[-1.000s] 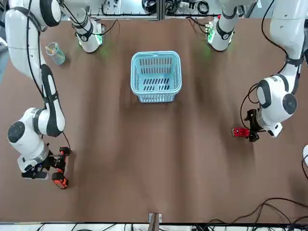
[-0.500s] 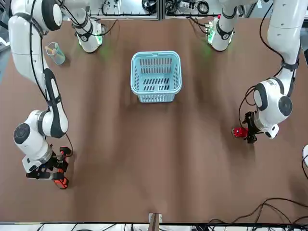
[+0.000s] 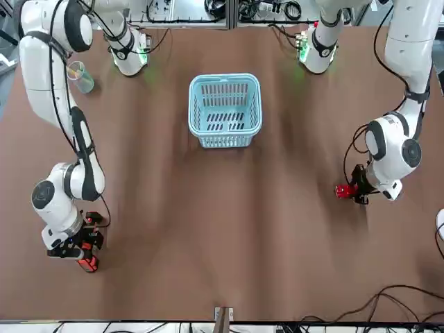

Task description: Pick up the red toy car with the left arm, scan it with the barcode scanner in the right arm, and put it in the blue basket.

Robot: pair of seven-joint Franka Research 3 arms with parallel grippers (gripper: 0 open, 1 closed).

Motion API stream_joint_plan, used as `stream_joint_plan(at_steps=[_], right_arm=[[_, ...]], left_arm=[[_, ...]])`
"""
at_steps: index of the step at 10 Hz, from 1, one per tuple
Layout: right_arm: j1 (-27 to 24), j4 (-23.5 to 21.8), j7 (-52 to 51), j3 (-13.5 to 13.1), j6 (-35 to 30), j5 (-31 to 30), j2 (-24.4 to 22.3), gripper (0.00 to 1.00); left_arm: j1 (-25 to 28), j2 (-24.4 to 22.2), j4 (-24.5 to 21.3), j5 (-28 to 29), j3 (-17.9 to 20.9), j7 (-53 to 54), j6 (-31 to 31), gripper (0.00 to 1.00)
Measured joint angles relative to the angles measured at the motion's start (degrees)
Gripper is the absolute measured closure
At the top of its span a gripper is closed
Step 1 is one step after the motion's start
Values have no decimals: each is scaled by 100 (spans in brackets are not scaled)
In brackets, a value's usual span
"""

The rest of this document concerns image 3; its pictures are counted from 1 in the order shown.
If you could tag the red toy car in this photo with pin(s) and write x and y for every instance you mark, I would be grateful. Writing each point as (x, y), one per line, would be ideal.
(341, 190)

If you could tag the aluminium frame post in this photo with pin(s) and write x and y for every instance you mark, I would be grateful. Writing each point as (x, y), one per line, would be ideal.
(223, 314)
(231, 14)

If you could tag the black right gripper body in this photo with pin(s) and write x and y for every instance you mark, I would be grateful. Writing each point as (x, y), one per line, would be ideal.
(79, 241)

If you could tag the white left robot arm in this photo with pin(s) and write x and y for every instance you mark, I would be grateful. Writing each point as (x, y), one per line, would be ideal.
(409, 45)

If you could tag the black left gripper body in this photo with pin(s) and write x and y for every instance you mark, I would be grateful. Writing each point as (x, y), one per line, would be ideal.
(367, 182)

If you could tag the wooden stick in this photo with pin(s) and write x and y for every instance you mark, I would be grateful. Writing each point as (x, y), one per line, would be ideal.
(75, 72)

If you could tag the clear plastic cup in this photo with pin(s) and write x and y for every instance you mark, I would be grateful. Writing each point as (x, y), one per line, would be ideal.
(85, 83)

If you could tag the light blue plastic basket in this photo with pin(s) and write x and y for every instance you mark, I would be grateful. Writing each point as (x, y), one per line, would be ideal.
(225, 133)

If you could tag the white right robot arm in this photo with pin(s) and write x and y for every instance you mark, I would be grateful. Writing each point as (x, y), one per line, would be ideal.
(45, 86)

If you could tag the orange black barcode scanner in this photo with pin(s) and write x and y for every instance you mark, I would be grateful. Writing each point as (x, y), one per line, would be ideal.
(88, 263)

